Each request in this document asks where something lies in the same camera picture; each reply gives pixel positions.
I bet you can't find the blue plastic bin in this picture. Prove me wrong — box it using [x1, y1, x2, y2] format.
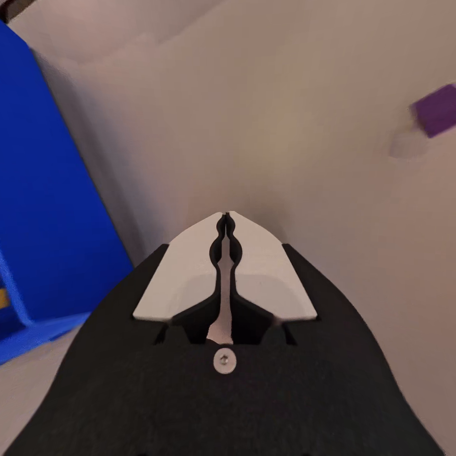
[0, 22, 134, 365]

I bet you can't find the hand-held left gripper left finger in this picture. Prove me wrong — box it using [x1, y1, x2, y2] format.
[133, 212, 227, 337]

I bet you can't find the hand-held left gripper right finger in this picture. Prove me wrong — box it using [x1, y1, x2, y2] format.
[225, 212, 318, 337]

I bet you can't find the purple wooden cube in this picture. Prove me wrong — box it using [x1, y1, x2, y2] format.
[412, 84, 456, 137]

